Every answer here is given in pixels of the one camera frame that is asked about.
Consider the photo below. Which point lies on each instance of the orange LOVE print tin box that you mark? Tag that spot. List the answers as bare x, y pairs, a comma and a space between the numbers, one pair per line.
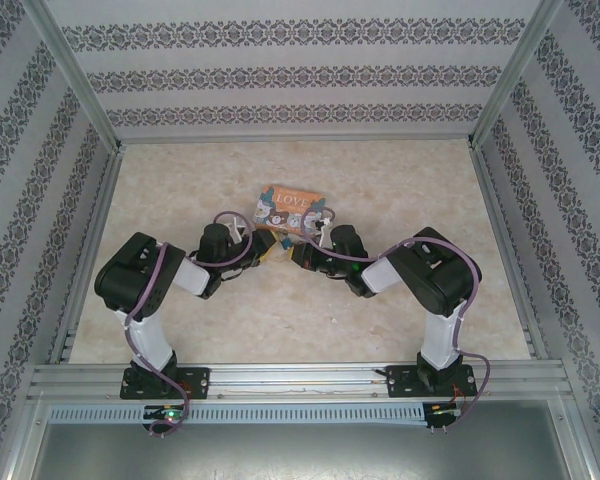
285, 205

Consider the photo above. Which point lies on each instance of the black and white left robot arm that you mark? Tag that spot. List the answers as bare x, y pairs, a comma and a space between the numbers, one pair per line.
140, 280

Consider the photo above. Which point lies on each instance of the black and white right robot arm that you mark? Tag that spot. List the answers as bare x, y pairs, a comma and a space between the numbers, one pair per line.
430, 280

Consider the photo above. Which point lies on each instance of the left controller circuit board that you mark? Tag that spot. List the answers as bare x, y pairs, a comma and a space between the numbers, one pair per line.
167, 414

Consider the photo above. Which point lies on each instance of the controller circuit board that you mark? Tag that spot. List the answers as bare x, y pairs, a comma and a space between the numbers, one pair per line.
167, 414
442, 414

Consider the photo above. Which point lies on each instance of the right controller circuit board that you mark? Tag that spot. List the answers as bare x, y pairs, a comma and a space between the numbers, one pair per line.
442, 414

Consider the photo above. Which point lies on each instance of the grey metal shelf panel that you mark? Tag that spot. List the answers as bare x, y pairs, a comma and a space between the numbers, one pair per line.
300, 452

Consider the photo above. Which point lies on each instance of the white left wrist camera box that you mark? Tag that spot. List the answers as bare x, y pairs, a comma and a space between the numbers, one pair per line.
239, 229

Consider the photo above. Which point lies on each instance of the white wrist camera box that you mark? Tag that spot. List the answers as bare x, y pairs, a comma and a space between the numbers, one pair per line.
324, 227
239, 229

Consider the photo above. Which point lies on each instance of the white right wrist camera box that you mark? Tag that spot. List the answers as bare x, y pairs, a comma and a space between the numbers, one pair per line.
324, 227

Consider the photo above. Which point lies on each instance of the aluminium mounting rail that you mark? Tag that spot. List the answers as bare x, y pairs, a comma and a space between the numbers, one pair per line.
295, 382

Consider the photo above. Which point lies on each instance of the aluminium side rail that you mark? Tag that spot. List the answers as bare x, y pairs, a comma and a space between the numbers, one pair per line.
87, 255
495, 200

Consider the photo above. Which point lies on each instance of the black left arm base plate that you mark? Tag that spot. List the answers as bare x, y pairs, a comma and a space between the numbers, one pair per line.
200, 382

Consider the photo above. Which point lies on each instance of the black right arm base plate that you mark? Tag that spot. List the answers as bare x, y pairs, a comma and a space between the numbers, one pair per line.
400, 381

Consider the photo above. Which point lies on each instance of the aluminium frame post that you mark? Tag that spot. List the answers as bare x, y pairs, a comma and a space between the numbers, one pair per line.
515, 75
75, 75

